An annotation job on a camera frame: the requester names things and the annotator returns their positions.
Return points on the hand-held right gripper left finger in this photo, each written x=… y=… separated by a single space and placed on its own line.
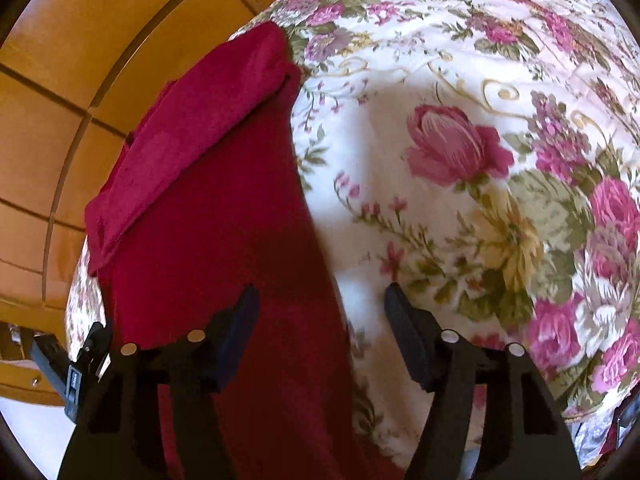
x=239 y=332

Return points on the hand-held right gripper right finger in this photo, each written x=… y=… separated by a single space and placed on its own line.
x=410 y=340

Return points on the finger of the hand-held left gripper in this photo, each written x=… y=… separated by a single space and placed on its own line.
x=95 y=347

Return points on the red embroidered garment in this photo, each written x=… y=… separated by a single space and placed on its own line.
x=225 y=210

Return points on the wooden wardrobe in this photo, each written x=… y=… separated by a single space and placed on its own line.
x=75 y=85

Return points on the floral quilt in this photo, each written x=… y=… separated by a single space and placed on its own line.
x=450 y=60

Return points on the wooden bed rail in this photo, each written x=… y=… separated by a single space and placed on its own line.
x=25 y=385

